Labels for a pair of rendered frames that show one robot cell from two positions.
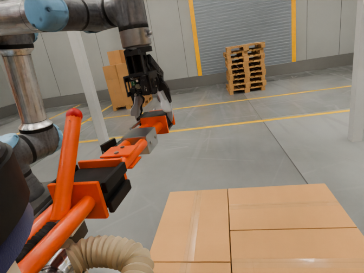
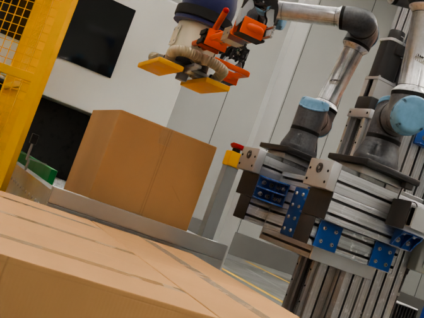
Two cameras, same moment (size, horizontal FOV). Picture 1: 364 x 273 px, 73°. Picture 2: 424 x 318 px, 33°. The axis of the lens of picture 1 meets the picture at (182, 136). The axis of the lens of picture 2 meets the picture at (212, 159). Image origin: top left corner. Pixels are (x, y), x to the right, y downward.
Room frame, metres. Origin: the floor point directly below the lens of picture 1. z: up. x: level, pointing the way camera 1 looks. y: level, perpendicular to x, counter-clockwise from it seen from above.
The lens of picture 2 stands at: (2.51, -1.10, 0.74)
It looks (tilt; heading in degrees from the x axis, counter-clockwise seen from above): 3 degrees up; 147
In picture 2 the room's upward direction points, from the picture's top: 20 degrees clockwise
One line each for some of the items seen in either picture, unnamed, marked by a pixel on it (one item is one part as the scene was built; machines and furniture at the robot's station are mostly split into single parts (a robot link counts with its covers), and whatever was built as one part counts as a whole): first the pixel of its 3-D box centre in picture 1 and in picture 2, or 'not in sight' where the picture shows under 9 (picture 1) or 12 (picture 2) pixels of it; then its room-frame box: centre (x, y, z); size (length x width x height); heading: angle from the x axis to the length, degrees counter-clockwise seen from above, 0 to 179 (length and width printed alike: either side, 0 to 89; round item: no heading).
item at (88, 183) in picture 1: (92, 186); (213, 41); (0.36, 0.15, 1.28); 0.10 x 0.08 x 0.06; 75
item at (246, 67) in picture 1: (243, 67); not in sight; (7.67, -2.19, 0.65); 1.29 x 1.10 x 1.30; 171
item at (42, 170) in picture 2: not in sight; (21, 161); (-1.31, 0.25, 0.60); 1.60 x 0.11 x 0.09; 168
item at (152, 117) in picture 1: (158, 121); (248, 29); (0.69, 0.06, 1.27); 0.08 x 0.07 x 0.05; 165
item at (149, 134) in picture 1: (140, 140); (234, 36); (0.56, 0.10, 1.27); 0.07 x 0.07 x 0.04; 75
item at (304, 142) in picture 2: not in sight; (301, 141); (0.33, 0.70, 1.09); 0.15 x 0.15 x 0.10
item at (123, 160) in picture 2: not in sight; (134, 172); (-0.11, 0.29, 0.75); 0.60 x 0.40 x 0.40; 166
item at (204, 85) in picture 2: not in sight; (205, 82); (0.14, 0.31, 1.17); 0.34 x 0.10 x 0.05; 165
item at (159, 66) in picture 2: not in sight; (160, 63); (0.09, 0.13, 1.17); 0.34 x 0.10 x 0.05; 165
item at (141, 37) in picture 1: (137, 39); not in sight; (0.68, 0.07, 1.50); 0.08 x 0.08 x 0.05
